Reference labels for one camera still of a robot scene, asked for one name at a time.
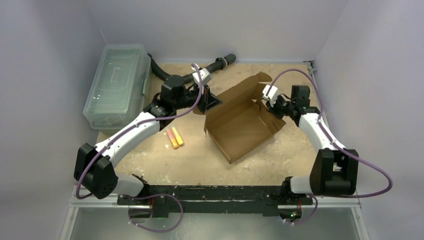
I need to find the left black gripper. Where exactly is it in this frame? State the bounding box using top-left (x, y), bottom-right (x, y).
top-left (173, 82), bottom-right (222, 114)

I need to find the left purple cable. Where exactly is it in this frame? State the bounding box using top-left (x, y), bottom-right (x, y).
top-left (75, 63), bottom-right (204, 234)

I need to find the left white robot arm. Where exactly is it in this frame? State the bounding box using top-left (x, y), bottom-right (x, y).
top-left (73, 70), bottom-right (222, 205)

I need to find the orange marker pen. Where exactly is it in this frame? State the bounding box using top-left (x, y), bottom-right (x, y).
top-left (166, 128), bottom-right (179, 149)

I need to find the brown cardboard box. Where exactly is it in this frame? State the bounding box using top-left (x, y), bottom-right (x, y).
top-left (203, 72), bottom-right (286, 165)

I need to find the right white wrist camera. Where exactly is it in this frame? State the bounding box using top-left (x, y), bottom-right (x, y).
top-left (262, 84), bottom-right (280, 107)

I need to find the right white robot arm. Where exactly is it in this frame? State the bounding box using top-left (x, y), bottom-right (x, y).
top-left (262, 85), bottom-right (359, 204)

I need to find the black corrugated hose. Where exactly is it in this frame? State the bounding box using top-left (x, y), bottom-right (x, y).
top-left (147, 53), bottom-right (237, 82)

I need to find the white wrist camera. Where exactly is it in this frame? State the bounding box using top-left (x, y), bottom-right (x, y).
top-left (262, 84), bottom-right (280, 107)
top-left (191, 63), bottom-right (213, 86)

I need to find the aluminium frame extrusion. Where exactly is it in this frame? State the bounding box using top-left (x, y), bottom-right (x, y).
top-left (69, 193), bottom-right (119, 208)

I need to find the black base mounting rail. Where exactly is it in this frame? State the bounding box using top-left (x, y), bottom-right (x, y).
top-left (117, 180), bottom-right (313, 219)

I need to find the yellow marker pen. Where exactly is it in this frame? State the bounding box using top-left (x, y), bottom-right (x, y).
top-left (171, 126), bottom-right (184, 146)

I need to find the clear plastic storage bin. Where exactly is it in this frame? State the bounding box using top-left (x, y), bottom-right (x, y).
top-left (83, 44), bottom-right (152, 131)

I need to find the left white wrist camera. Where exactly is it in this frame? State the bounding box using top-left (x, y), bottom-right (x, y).
top-left (191, 63), bottom-right (213, 86)

